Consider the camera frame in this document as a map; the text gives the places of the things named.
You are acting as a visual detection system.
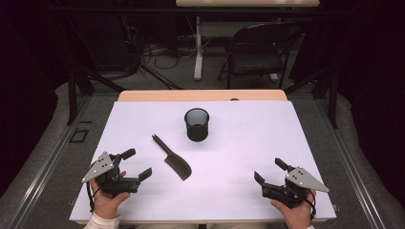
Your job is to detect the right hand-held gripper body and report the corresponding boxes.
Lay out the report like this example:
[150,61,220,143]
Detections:
[262,166,330,210]

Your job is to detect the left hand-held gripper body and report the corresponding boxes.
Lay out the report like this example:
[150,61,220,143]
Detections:
[81,151,140,196]

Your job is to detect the black comb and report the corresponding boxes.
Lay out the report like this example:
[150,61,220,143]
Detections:
[151,134,193,182]

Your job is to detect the person's left hand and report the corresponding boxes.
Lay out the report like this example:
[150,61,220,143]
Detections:
[90,170,132,220]

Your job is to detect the person's right hand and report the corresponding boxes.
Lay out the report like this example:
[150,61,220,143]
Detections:
[270,189,317,229]

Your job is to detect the white board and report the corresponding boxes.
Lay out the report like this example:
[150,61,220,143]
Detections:
[69,100,337,222]

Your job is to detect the black mesh pen cup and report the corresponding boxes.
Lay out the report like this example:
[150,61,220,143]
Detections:
[183,107,211,142]

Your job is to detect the black metal stand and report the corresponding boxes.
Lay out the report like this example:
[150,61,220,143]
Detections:
[66,68,127,126]
[284,68,339,130]

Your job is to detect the wooden table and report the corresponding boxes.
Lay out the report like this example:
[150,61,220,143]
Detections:
[75,89,329,225]

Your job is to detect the black folding chair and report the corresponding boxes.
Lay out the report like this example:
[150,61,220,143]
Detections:
[218,22,304,90]

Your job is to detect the white-legged wooden desk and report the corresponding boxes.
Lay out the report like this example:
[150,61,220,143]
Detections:
[175,0,321,81]

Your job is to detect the left hand-held gripper cable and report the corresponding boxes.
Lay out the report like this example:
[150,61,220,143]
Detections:
[86,180,96,214]

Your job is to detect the hand-held gripper cable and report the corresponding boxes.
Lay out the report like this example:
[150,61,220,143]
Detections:
[86,180,96,214]
[305,190,317,220]

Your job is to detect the right hand-held gripper cable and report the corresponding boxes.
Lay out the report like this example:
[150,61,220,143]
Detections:
[305,190,317,220]

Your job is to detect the metal floor rail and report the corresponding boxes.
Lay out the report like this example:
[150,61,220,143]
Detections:
[314,94,388,229]
[6,94,94,229]

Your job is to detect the bundle of floor cables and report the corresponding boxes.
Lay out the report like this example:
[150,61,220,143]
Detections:
[127,15,211,71]

